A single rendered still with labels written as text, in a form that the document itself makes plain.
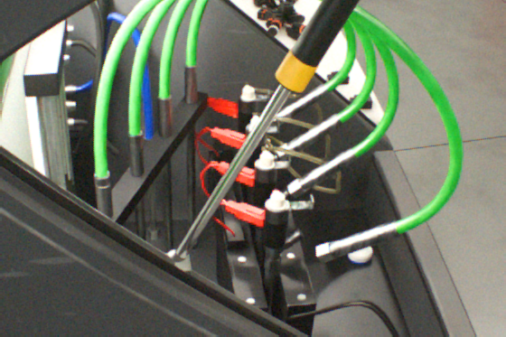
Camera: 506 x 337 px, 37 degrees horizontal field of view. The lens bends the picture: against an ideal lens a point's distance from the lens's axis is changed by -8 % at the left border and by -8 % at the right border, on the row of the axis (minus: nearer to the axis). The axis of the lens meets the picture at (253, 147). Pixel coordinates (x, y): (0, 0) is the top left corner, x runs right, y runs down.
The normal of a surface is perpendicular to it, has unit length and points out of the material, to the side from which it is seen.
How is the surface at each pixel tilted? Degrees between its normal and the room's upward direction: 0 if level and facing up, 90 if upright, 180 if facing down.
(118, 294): 90
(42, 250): 90
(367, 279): 0
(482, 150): 0
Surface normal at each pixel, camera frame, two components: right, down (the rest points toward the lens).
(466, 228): 0.04, -0.82
